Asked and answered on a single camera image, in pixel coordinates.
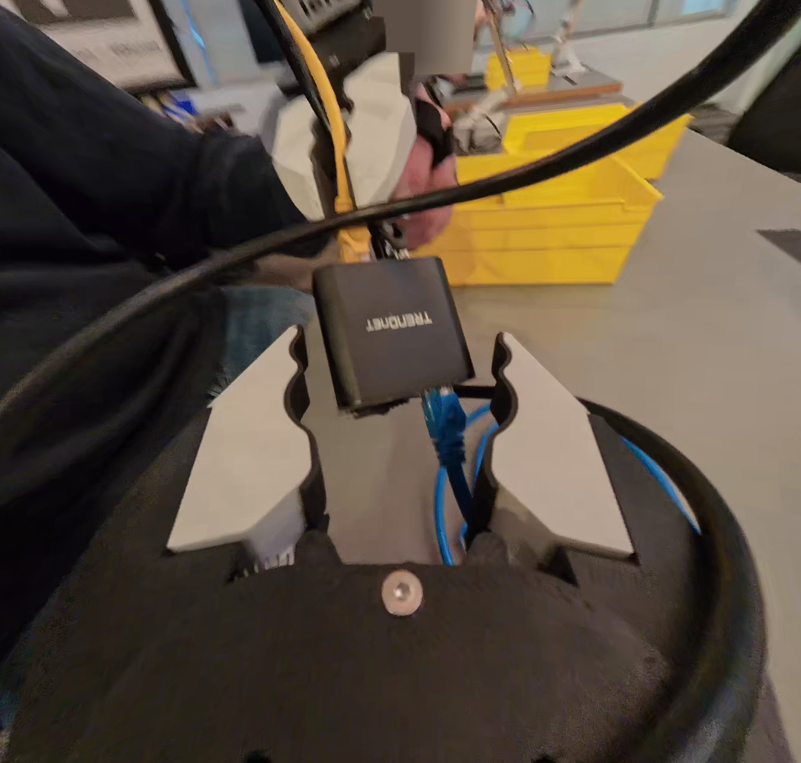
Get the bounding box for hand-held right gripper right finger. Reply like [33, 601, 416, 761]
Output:
[468, 331, 637, 569]

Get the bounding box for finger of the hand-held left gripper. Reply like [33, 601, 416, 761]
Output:
[343, 51, 419, 208]
[271, 96, 332, 221]

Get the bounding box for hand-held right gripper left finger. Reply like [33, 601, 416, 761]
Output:
[166, 325, 330, 573]

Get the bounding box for orange ethernet cable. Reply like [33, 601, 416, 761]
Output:
[203, 0, 371, 264]

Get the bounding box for blue ethernet cable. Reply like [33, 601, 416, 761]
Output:
[421, 385, 703, 567]

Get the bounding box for black ethernet cable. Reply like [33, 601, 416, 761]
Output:
[0, 0, 801, 763]

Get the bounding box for black network switch box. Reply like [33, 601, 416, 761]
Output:
[312, 257, 476, 418]

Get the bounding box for yellow plastic bin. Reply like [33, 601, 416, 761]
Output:
[484, 45, 553, 90]
[432, 153, 665, 288]
[502, 101, 695, 181]

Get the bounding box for person's left forearm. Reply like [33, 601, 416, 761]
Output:
[113, 106, 329, 269]

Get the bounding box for person's left hand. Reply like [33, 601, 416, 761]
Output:
[392, 142, 459, 248]

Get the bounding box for person's blue jeans legs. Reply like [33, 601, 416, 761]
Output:
[216, 286, 317, 401]

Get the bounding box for wooden instruction board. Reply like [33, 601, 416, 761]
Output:
[477, 0, 521, 97]

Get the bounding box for white printed sign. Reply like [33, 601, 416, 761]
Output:
[0, 0, 196, 93]

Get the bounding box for black mesh office chair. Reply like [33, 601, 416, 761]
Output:
[728, 37, 801, 183]

